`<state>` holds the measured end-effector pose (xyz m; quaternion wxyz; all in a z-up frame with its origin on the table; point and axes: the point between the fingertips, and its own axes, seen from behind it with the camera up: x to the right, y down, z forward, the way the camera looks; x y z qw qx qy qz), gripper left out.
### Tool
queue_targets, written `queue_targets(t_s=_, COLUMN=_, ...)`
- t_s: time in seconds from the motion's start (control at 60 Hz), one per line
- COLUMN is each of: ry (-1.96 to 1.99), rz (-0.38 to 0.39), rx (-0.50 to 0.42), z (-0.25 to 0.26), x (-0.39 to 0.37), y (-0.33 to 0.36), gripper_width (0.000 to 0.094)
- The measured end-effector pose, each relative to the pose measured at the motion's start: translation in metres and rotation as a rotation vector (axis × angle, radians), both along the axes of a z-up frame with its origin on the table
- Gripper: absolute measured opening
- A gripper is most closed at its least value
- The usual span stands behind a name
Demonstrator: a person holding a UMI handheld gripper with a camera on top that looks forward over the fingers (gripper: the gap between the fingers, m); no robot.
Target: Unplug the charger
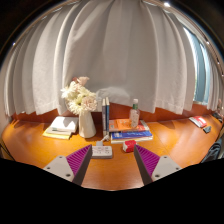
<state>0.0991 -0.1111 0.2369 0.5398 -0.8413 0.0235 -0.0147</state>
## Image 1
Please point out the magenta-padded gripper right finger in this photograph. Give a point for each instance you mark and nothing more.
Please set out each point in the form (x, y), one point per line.
(149, 160)

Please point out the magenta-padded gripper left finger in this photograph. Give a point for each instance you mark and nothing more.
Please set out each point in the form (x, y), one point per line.
(78, 161)

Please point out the red and white charger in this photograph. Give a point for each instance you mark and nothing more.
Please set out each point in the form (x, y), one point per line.
(129, 146)

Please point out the grey white power strip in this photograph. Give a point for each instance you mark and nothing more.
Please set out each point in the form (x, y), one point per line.
(102, 151)

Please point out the blue flat book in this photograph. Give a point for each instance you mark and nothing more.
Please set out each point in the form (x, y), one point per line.
(131, 134)

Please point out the yellow flat book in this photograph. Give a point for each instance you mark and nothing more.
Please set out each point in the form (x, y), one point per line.
(55, 134)

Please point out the white ceramic vase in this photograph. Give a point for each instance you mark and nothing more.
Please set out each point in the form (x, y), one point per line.
(87, 125)

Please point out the white flat book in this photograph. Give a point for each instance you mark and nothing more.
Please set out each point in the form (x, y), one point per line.
(116, 140)

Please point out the clear plastic drink bottle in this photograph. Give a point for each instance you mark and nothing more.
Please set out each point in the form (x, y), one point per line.
(134, 116)

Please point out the grey upright book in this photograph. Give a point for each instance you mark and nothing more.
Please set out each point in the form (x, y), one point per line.
(104, 116)

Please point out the blue upright book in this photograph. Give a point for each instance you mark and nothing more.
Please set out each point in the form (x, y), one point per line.
(107, 115)

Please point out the red and white packet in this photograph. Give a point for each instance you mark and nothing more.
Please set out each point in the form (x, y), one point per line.
(198, 121)

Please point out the white and pink flowers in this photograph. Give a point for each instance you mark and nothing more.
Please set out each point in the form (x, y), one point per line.
(80, 96)

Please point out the small dark object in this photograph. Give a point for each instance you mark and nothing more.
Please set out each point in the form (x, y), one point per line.
(207, 129)

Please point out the dark chair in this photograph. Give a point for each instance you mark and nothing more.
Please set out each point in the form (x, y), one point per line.
(218, 148)

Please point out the white curtain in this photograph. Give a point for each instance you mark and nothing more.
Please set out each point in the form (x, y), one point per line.
(113, 50)

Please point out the ceiling lights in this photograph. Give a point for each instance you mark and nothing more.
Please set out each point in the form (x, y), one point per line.
(166, 4)

